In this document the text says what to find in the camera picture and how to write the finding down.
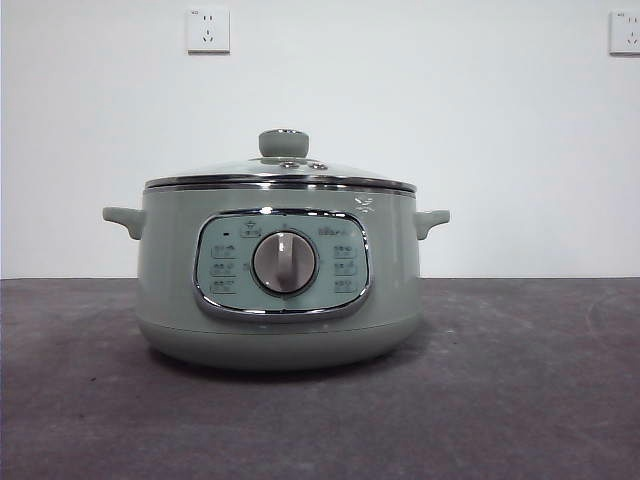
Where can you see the white wall socket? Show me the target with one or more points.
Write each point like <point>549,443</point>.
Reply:
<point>626,32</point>
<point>209,31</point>

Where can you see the glass lid with green knob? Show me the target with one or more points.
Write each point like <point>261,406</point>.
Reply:
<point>283,144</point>

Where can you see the pale green electric cooking pot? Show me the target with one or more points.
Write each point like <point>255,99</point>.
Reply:
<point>167,280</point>

